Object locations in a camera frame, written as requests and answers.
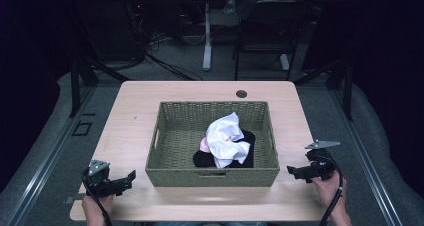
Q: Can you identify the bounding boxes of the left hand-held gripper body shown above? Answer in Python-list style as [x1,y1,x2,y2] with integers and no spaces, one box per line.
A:
[82,159,125,199]

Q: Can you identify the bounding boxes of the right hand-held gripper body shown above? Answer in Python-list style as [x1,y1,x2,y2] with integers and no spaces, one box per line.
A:
[304,139,342,182]

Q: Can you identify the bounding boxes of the green woven basket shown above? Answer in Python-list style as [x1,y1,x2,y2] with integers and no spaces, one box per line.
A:
[145,100,281,188]

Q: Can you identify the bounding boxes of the black cloth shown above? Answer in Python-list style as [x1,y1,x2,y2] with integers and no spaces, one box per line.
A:
[192,129,257,169]

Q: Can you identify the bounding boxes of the pink cloth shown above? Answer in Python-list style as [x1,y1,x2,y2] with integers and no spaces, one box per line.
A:
[199,136,234,169]

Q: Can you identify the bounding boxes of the white cloth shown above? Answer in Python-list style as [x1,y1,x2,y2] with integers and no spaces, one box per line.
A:
[205,111,252,169]

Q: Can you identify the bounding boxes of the person's left hand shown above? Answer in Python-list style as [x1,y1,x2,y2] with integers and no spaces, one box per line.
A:
[81,193,116,224]

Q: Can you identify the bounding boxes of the person's right hand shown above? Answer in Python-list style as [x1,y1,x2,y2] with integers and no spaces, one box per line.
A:
[311,170,348,215]

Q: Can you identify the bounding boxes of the black metal stand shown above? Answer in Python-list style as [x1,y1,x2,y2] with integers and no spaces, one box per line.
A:
[293,57,355,122]
[68,54,132,119]

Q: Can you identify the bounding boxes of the black chair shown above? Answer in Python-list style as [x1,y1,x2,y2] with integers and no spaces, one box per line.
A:
[232,0,313,82]

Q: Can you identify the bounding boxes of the white-legged desk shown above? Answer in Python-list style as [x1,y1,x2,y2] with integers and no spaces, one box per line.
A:
[183,0,330,72]

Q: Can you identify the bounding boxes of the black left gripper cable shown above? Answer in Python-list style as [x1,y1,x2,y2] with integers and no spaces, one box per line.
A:
[81,174,114,226]

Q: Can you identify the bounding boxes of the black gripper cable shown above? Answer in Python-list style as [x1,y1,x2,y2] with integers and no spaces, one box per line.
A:
[81,174,114,226]
[313,155,345,226]

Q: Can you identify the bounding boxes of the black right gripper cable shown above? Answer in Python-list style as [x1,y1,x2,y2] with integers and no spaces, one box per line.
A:
[313,155,345,226]

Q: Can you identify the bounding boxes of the aluminium floor rail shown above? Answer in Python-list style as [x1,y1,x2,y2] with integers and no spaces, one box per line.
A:
[0,85,98,226]
[328,85,405,226]

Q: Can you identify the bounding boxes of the black floor cable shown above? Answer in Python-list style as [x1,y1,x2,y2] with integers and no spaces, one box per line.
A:
[145,52,205,82]

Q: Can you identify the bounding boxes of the tangle of cables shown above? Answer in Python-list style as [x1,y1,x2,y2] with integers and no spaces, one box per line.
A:
[128,0,178,55]

